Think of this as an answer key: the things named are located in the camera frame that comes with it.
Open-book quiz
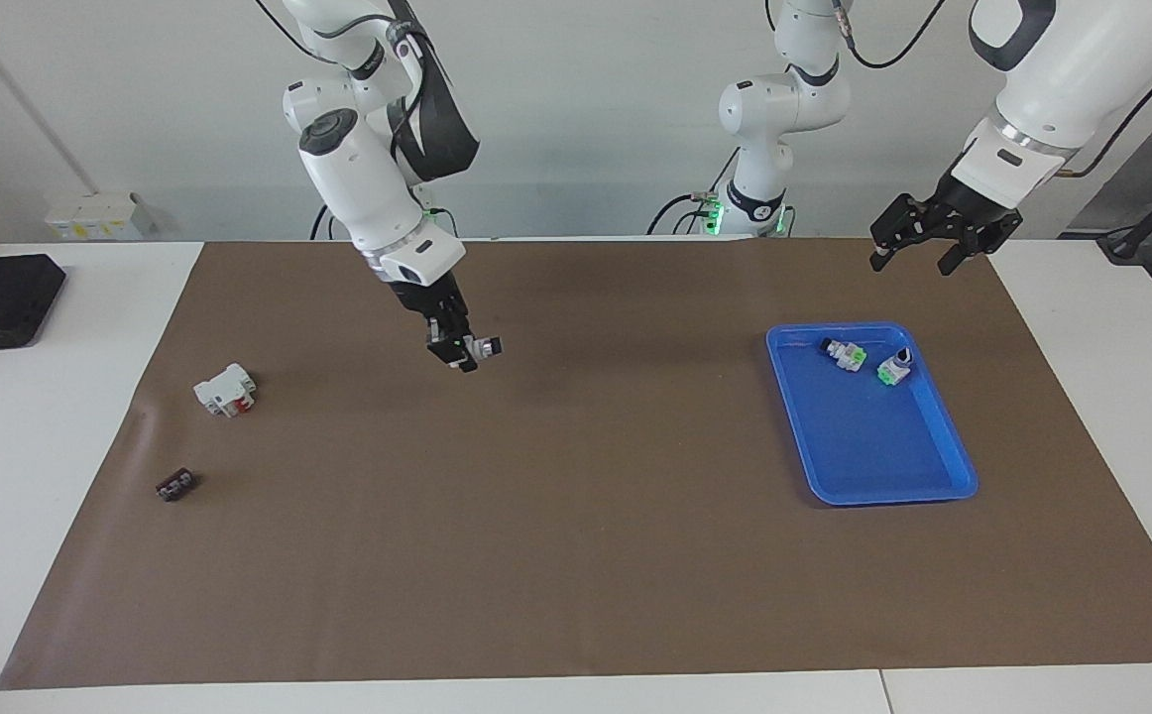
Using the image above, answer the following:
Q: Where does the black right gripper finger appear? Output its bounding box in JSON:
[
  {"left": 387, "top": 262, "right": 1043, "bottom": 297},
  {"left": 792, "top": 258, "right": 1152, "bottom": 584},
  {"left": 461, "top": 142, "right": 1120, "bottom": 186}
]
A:
[
  {"left": 424, "top": 314, "right": 460, "bottom": 365},
  {"left": 447, "top": 308, "right": 481, "bottom": 375}
]

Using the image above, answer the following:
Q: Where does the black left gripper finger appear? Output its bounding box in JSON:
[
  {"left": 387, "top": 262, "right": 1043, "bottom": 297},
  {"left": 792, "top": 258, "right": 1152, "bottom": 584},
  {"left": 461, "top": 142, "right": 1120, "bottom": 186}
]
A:
[
  {"left": 869, "top": 192, "right": 925, "bottom": 273},
  {"left": 936, "top": 231, "right": 1005, "bottom": 278}
]

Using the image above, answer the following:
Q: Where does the brown paper mat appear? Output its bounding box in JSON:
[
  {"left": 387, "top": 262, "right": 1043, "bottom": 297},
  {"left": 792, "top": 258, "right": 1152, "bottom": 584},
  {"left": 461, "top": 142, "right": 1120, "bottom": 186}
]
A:
[{"left": 0, "top": 238, "right": 1152, "bottom": 690}]

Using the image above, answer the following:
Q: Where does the blue plastic tray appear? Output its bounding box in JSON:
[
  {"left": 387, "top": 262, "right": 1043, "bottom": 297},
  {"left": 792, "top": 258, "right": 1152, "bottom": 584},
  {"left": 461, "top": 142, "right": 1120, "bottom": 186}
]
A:
[{"left": 765, "top": 321, "right": 979, "bottom": 507}]

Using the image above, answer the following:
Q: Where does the white red circuit breaker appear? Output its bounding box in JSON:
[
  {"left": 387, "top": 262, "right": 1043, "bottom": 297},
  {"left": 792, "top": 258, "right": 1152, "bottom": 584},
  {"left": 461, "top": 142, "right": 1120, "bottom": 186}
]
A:
[{"left": 193, "top": 363, "right": 258, "bottom": 418}]

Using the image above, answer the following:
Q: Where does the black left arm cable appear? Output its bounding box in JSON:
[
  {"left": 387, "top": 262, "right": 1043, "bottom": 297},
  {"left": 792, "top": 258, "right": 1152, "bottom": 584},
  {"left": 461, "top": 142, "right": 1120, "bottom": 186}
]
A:
[{"left": 834, "top": 0, "right": 1152, "bottom": 181}]

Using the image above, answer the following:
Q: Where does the white wall socket box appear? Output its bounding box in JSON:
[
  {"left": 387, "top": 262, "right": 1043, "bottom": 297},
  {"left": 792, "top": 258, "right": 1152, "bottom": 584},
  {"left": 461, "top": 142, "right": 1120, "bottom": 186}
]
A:
[{"left": 45, "top": 191, "right": 153, "bottom": 241}]

